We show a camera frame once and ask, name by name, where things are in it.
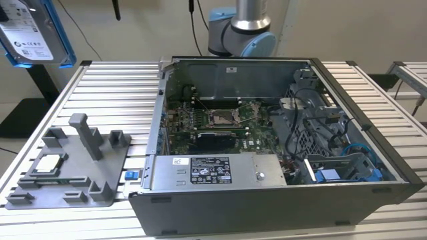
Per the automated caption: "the long black wire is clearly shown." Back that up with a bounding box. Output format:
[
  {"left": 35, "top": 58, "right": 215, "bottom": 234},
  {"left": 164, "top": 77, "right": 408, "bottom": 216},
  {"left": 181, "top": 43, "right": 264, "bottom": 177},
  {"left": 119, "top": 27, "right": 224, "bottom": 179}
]
[{"left": 286, "top": 87, "right": 322, "bottom": 156}]

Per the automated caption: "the hard disk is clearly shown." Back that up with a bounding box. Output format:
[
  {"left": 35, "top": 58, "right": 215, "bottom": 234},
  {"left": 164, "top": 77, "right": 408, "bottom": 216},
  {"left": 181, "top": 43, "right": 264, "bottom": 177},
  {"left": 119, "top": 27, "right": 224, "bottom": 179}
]
[{"left": 0, "top": 0, "right": 77, "bottom": 69}]

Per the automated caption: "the metal socket cover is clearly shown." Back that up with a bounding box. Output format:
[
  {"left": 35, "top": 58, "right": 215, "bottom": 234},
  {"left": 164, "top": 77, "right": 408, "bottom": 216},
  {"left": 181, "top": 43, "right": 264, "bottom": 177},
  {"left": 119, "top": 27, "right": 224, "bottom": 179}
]
[{"left": 236, "top": 102, "right": 263, "bottom": 120}]

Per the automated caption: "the green RAM stick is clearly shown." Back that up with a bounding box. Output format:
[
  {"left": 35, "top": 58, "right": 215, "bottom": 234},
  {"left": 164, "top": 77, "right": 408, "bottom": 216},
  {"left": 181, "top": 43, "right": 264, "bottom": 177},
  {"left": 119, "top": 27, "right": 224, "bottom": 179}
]
[{"left": 32, "top": 176, "right": 87, "bottom": 185}]

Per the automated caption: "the grey parts rack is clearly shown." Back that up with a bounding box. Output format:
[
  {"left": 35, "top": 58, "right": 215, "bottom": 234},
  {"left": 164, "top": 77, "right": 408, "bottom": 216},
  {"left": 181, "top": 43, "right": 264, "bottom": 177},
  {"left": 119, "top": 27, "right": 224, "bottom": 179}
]
[{"left": 4, "top": 112, "right": 133, "bottom": 210}]

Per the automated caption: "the aluminium slatted side table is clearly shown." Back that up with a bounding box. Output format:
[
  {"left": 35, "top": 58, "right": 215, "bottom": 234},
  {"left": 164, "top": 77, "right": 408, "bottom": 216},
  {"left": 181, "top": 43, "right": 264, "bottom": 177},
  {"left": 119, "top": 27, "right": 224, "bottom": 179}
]
[{"left": 386, "top": 60, "right": 427, "bottom": 101}]

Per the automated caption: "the grey metal disk bay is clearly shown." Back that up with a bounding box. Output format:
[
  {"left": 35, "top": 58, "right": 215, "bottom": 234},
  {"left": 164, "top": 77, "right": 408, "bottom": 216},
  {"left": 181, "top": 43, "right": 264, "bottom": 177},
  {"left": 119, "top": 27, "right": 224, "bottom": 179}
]
[{"left": 300, "top": 151, "right": 386, "bottom": 185}]

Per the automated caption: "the black monitor stand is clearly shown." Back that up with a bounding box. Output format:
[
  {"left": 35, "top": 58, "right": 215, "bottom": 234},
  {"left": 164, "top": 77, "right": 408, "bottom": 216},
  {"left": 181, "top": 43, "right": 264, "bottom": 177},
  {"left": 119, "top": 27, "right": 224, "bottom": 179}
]
[{"left": 0, "top": 63, "right": 59, "bottom": 139}]

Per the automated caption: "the grey power supply unit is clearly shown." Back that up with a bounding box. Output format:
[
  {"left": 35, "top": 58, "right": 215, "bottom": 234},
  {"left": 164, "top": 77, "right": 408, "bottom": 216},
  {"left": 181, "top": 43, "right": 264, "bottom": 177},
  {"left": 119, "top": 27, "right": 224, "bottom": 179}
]
[{"left": 148, "top": 153, "right": 288, "bottom": 190}]

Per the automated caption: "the black antenna with cable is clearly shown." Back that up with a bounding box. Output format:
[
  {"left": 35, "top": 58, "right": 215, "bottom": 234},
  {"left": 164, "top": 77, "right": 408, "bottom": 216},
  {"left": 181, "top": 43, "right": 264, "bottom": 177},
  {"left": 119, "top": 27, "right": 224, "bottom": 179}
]
[
  {"left": 59, "top": 0, "right": 123, "bottom": 62},
  {"left": 187, "top": 0, "right": 204, "bottom": 56}
]

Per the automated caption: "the black graphics card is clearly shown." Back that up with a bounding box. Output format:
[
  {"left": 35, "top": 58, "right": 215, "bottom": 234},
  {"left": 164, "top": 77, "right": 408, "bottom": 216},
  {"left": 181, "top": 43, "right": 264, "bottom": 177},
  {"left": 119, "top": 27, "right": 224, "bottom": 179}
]
[{"left": 195, "top": 131, "right": 239, "bottom": 151}]

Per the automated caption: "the CPU socket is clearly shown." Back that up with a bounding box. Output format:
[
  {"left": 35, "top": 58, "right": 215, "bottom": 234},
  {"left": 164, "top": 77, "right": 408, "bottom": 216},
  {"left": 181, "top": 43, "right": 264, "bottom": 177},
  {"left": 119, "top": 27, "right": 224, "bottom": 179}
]
[{"left": 207, "top": 108, "right": 242, "bottom": 128}]

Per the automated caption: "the thin metal locking lever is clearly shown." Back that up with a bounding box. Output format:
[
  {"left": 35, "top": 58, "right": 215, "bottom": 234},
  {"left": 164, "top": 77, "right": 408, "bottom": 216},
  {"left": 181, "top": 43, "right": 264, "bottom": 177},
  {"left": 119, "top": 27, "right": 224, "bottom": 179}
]
[{"left": 193, "top": 97, "right": 212, "bottom": 113}]

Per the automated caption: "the blue wire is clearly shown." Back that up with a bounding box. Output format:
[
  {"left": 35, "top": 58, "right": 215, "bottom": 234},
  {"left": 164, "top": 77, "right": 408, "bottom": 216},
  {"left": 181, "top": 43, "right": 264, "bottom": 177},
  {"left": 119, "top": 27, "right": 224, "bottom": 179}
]
[{"left": 342, "top": 143, "right": 379, "bottom": 174}]

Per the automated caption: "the blue case latch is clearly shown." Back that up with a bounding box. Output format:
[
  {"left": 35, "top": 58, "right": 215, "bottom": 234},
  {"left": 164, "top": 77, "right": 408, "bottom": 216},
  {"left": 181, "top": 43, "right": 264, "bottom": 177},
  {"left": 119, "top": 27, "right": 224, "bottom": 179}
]
[{"left": 121, "top": 170, "right": 140, "bottom": 181}]

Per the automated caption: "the black wire with connector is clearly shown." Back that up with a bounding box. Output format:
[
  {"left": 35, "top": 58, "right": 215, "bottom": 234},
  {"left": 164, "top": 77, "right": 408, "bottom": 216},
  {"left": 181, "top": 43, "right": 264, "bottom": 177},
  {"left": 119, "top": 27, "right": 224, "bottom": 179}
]
[{"left": 327, "top": 112, "right": 356, "bottom": 149}]

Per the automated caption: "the RAM slot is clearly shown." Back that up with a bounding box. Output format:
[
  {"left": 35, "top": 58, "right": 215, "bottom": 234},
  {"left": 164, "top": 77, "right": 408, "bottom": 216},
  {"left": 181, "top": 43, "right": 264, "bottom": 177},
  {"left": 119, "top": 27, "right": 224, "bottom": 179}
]
[{"left": 193, "top": 98, "right": 242, "bottom": 106}]

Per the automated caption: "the blue carrier in bay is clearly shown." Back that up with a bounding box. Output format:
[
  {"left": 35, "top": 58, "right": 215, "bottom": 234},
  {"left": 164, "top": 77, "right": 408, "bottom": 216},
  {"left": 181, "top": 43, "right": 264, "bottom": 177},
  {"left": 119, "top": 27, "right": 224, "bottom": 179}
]
[{"left": 312, "top": 169, "right": 382, "bottom": 182}]

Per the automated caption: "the silver CPU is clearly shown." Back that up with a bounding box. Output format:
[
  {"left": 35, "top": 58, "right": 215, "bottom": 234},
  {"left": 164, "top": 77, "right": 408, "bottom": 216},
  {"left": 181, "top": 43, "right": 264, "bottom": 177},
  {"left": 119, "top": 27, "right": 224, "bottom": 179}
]
[{"left": 35, "top": 154, "right": 65, "bottom": 174}]

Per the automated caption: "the open black PC case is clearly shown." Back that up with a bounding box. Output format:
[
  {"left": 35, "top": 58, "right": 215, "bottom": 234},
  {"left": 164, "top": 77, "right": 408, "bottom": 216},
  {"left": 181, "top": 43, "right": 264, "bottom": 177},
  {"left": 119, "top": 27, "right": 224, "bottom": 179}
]
[{"left": 128, "top": 55, "right": 426, "bottom": 237}]

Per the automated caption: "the green motherboard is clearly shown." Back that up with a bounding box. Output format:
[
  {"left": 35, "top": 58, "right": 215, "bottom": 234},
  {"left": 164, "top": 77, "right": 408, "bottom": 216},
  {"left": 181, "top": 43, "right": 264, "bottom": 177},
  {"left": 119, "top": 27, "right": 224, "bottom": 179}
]
[{"left": 163, "top": 98, "right": 286, "bottom": 156}]

